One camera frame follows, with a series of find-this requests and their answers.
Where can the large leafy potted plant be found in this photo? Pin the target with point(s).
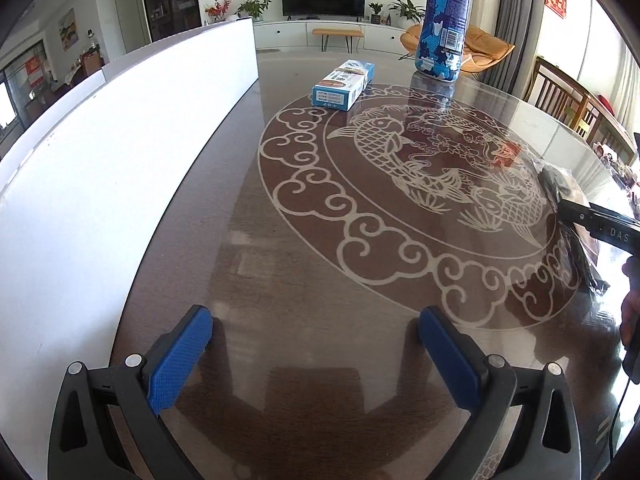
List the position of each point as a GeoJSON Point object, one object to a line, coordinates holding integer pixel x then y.
{"type": "Point", "coordinates": [407, 7]}

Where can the person's right hand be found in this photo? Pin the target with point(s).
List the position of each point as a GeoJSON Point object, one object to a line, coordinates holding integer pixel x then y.
{"type": "Point", "coordinates": [632, 315]}

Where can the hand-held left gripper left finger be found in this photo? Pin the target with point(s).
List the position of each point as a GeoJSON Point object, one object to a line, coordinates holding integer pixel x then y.
{"type": "Point", "coordinates": [177, 360]}

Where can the blue and white box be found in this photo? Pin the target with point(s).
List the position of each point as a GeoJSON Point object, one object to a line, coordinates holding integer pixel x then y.
{"type": "Point", "coordinates": [345, 82]}

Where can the white door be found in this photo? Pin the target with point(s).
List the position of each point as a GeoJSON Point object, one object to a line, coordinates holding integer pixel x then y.
{"type": "Point", "coordinates": [131, 17]}

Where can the wooden sideboard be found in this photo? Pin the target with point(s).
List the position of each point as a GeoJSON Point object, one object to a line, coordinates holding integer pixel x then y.
{"type": "Point", "coordinates": [92, 65]}

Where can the grey curtain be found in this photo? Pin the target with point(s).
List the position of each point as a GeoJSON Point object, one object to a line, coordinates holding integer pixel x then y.
{"type": "Point", "coordinates": [517, 25]}

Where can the brown patterned glass desktop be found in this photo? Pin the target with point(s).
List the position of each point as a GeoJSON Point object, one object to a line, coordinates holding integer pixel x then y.
{"type": "Point", "coordinates": [300, 260]}

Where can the small green potted plant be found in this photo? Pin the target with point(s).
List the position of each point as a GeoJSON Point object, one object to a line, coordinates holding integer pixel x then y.
{"type": "Point", "coordinates": [375, 10]}

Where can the wooden chair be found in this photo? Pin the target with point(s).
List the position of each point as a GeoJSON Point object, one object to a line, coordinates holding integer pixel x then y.
{"type": "Point", "coordinates": [555, 87]}
{"type": "Point", "coordinates": [607, 127]}

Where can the framed wall painting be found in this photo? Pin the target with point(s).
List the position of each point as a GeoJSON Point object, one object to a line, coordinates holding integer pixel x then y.
{"type": "Point", "coordinates": [67, 32]}

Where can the blue camouflage bottle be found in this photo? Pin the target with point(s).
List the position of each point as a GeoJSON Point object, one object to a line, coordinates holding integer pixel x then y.
{"type": "Point", "coordinates": [442, 35]}

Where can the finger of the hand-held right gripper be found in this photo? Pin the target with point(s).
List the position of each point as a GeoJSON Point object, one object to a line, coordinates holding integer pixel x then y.
{"type": "Point", "coordinates": [617, 215]}
{"type": "Point", "coordinates": [580, 217]}

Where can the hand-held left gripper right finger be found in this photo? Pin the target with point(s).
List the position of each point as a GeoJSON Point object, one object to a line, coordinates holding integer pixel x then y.
{"type": "Point", "coordinates": [447, 355]}

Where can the white partition board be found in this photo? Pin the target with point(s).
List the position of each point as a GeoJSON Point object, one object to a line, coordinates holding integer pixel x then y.
{"type": "Point", "coordinates": [125, 160]}

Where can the orange lounge chair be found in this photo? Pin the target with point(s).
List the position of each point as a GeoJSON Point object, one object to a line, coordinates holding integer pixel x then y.
{"type": "Point", "coordinates": [482, 47]}

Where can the red window poster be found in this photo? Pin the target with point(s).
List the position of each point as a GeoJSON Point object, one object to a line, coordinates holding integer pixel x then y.
{"type": "Point", "coordinates": [33, 69]}

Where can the white television cabinet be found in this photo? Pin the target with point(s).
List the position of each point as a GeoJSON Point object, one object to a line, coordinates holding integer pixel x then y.
{"type": "Point", "coordinates": [285, 35]}

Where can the wooden bench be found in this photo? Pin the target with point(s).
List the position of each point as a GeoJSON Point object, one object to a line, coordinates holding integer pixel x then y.
{"type": "Point", "coordinates": [337, 32]}

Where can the red flower plant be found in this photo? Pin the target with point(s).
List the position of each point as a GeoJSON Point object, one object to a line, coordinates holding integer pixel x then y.
{"type": "Point", "coordinates": [216, 10]}

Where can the clear packet with pink card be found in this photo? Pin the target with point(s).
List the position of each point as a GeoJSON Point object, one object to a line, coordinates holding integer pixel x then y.
{"type": "Point", "coordinates": [570, 192]}

